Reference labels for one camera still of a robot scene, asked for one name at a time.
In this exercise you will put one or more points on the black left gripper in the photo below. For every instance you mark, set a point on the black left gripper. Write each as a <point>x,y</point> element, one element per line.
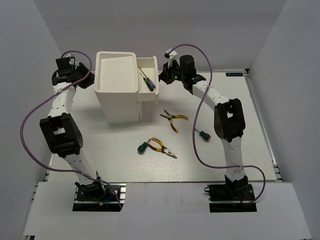
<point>90,79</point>

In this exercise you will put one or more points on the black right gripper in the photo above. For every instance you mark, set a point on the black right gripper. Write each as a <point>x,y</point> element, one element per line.
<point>164,76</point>

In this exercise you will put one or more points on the blue red handle screwdriver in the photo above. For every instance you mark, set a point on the blue red handle screwdriver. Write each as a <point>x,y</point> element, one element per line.
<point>150,82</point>

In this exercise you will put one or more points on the black green precision screwdriver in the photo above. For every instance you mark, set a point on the black green precision screwdriver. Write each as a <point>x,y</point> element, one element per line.
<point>149,87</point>

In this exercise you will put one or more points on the white drawer cabinet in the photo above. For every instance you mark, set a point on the white drawer cabinet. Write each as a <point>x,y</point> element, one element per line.
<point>116,86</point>

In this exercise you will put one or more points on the yellow needle-nose pliers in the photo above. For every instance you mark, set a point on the yellow needle-nose pliers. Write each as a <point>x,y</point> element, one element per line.
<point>162,148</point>
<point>171,117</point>

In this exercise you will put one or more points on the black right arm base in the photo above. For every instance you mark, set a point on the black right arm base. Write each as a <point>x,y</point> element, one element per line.
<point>222,202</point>

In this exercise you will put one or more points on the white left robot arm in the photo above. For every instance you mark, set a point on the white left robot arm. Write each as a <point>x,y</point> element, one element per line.
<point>61,132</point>

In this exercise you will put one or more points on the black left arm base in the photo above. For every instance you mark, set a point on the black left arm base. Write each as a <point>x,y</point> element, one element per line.
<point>95,198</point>

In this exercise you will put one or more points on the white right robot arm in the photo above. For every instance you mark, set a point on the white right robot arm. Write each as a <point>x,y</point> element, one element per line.
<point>228,123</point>

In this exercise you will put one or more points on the blue table label right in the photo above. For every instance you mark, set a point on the blue table label right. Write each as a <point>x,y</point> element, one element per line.
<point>234,74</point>

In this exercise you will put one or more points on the stubby green orange screwdriver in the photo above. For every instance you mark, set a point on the stubby green orange screwdriver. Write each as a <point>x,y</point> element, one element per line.
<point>205,136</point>

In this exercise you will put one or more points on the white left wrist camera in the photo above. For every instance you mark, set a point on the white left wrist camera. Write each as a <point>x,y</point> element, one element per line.
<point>72,60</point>

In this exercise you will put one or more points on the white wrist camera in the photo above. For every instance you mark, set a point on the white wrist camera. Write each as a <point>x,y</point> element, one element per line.
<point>170,55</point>
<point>72,60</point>

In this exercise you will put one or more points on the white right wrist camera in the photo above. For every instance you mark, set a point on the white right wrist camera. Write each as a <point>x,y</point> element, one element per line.
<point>170,55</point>

